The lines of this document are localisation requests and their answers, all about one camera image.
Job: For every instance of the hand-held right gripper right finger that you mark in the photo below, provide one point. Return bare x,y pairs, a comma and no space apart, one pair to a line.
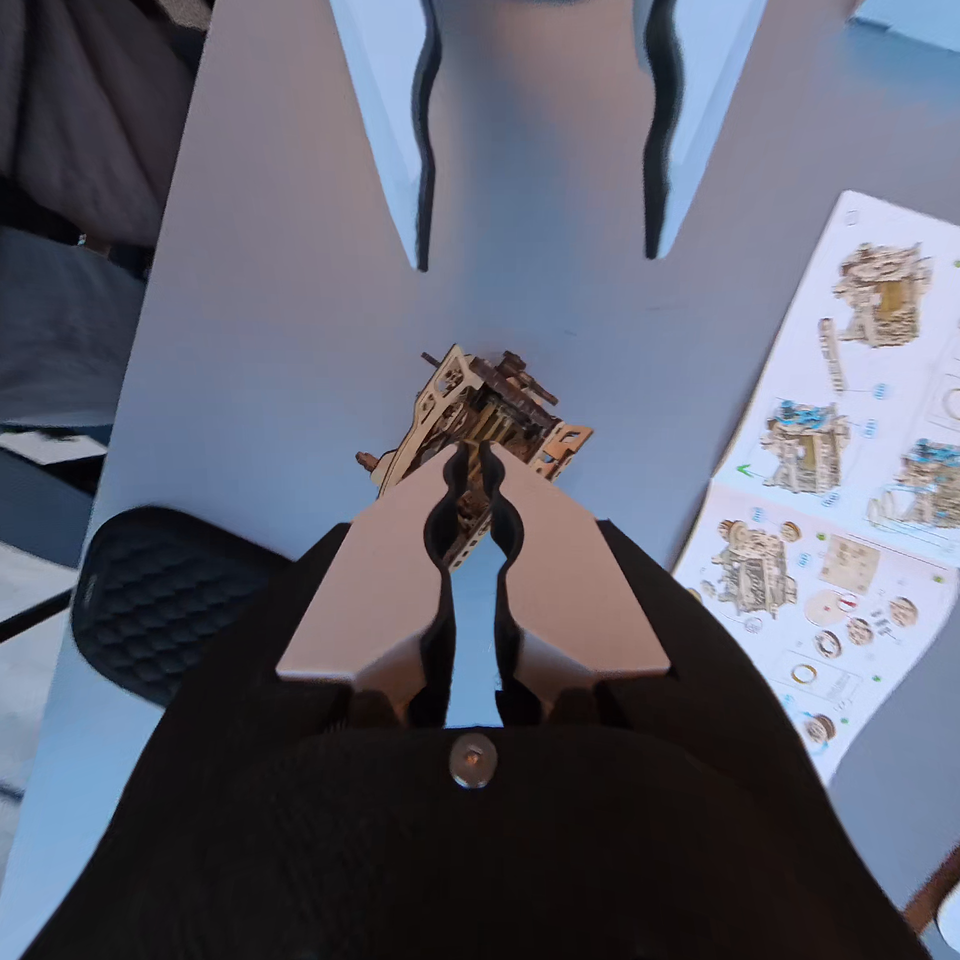
585,600

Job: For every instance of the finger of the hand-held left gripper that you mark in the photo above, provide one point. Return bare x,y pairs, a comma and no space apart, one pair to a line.
709,75
379,90

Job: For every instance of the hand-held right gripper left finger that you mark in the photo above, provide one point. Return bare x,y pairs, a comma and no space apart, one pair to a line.
352,600

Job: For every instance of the wooden mechanical model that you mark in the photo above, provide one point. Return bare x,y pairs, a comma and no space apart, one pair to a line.
450,390

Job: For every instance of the white cardboard box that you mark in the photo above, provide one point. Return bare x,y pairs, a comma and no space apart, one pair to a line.
915,22

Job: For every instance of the white instruction booklet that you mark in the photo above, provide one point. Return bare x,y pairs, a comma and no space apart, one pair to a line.
825,525

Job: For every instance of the person's clothed torso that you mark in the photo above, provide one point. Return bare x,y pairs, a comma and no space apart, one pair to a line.
90,112

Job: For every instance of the white plastic board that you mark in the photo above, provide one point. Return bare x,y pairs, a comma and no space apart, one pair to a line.
951,926

